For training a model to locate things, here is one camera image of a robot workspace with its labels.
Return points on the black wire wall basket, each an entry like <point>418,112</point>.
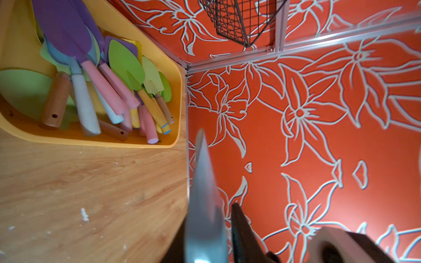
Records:
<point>242,22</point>

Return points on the purple shovel pink handle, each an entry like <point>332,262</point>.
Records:
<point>62,25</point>
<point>119,87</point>

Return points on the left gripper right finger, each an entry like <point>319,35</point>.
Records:
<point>245,247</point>

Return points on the green shovel brown wooden handle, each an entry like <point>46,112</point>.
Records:
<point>39,96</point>

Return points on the blue shovel white handle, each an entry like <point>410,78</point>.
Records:
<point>85,109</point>

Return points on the green shovel yellow handle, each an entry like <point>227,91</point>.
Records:
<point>129,68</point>

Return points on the yellow plastic storage box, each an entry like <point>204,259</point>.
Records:
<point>20,49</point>

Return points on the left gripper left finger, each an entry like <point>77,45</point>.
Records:
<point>205,227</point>

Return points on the light green shovel wooden handle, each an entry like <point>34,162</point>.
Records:
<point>154,86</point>

